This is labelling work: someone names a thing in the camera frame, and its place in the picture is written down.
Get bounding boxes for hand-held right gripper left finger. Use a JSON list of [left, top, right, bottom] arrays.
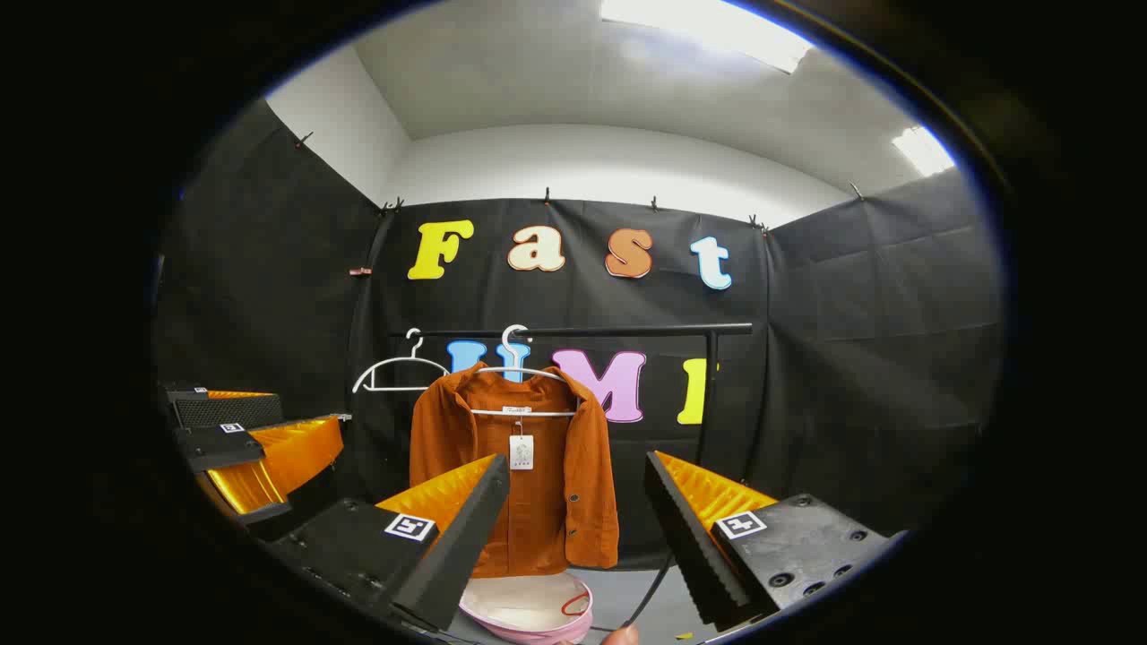
[[269, 452, 512, 632]]

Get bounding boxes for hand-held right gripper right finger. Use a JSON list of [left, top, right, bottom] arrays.
[[643, 451, 906, 632]]

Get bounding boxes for white pink laundry hamper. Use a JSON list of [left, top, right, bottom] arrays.
[[459, 573, 594, 645]]

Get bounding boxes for orange corduroy jacket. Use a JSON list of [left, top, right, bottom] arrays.
[[410, 363, 621, 579]]

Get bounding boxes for white plastic hanger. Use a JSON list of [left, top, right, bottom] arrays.
[[466, 323, 582, 419], [352, 328, 452, 394]]

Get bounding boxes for black clothes rack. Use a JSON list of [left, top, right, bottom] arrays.
[[387, 322, 754, 630]]

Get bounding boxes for black backdrop cloth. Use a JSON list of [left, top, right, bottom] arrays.
[[152, 99, 1005, 574]]

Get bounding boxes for ceiling light panel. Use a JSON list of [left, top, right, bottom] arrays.
[[599, 0, 816, 74], [892, 125, 958, 178]]

